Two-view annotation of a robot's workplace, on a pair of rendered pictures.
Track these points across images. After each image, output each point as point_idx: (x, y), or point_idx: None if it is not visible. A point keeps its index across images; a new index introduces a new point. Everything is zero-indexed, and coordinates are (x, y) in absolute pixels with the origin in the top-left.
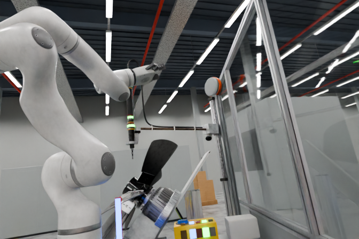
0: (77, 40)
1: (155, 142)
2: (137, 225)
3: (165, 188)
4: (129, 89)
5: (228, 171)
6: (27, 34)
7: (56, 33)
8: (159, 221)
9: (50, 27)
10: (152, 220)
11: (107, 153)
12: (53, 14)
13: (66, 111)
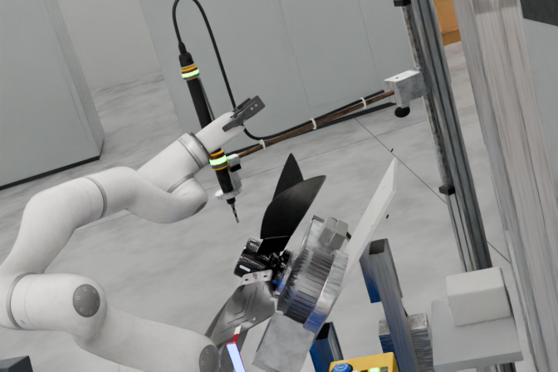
0: (103, 201)
1: (275, 200)
2: (273, 337)
3: (315, 258)
4: (193, 82)
5: (455, 175)
6: (72, 315)
7: (76, 225)
8: (311, 324)
9: (69, 231)
10: (299, 318)
11: (204, 351)
12: (62, 203)
13: (134, 328)
